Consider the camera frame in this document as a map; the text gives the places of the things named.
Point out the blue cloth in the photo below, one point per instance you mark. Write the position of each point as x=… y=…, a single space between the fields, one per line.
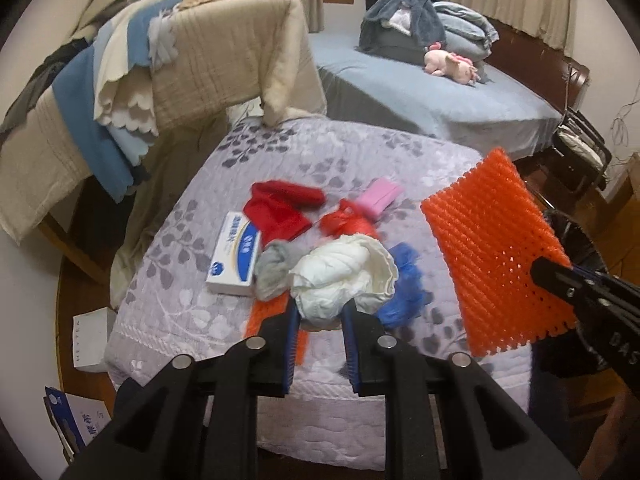
x=405 y=300

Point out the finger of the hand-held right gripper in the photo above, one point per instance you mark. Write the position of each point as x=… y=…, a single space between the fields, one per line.
x=600 y=274
x=552 y=277

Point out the white cloth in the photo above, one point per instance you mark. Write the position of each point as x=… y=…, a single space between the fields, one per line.
x=340 y=275

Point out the tan fuzzy cloth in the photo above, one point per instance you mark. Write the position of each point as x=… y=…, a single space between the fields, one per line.
x=200 y=0

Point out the white and blue tissue box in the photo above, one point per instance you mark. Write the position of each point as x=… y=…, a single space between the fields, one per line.
x=235 y=255

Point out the wooden cabinet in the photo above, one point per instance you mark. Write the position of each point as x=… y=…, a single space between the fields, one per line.
x=627 y=195

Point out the dark garment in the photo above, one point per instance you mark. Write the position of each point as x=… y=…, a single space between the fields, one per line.
x=45 y=75

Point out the dark wooden headboard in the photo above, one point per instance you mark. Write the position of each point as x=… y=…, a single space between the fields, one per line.
x=530 y=45

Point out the blue and white scalloped blanket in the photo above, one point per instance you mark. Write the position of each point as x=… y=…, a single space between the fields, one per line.
x=80 y=110

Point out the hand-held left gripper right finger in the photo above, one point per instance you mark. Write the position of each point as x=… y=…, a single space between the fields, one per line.
x=350 y=350

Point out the grey crumpled cloth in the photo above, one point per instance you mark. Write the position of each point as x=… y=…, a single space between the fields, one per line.
x=272 y=270

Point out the pink plush toy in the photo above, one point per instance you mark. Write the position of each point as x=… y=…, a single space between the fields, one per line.
x=450 y=62

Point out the white chair cushion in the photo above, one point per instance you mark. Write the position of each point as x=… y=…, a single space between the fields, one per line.
x=577 y=147

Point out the bed with blue sheet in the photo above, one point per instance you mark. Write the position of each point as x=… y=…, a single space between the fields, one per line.
x=400 y=90

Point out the red cloth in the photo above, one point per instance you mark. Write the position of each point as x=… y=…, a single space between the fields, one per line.
x=275 y=215

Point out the person's right hand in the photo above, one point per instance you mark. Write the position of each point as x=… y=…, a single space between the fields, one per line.
x=605 y=440

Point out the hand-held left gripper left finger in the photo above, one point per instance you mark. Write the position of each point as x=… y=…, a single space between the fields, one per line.
x=292 y=350

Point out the olive grey sheet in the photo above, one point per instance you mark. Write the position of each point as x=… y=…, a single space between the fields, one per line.
x=165 y=185

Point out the stack of grey-blue pillows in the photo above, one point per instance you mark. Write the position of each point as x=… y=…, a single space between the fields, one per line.
x=465 y=25

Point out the olive grey garment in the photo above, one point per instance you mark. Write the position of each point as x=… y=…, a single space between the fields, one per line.
x=100 y=10

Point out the orange foam mesh sheet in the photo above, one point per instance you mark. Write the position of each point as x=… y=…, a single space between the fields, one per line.
x=490 y=240

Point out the red plastic bag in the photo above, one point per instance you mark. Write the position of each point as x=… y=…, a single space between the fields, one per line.
x=345 y=220

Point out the beige quilted blanket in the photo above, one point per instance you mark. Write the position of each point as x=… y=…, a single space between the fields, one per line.
x=225 y=55

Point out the dark grey folded blanket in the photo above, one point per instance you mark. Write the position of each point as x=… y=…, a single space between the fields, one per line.
x=400 y=47

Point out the pink folded cloth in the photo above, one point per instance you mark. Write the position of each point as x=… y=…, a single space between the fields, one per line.
x=377 y=195

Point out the black metal chair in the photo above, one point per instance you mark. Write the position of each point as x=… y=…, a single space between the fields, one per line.
x=595 y=135

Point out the white cardboard box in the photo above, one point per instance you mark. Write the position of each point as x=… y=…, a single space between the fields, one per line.
x=92 y=340

